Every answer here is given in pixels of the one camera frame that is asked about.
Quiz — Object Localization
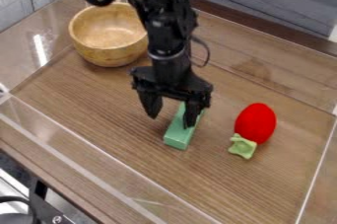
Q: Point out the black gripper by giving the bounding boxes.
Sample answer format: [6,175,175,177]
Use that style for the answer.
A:
[131,56,213,128]

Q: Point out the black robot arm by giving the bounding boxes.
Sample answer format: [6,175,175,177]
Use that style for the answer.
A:
[85,0,213,128]

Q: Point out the clear acrylic tray wall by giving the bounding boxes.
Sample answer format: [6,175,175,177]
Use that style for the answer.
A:
[0,0,337,224]

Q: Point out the light brown wooden bowl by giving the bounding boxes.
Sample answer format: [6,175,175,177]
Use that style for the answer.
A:
[68,2,148,67]

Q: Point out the black cable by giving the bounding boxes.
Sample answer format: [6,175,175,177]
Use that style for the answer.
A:
[189,35,212,69]

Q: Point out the red plush strawberry toy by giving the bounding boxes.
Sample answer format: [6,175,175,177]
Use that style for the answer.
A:
[228,103,277,160]

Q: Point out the green rectangular block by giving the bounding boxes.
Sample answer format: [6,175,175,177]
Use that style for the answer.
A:
[164,104,196,150]

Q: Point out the black table leg bracket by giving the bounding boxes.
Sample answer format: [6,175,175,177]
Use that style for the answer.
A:
[30,179,75,224]

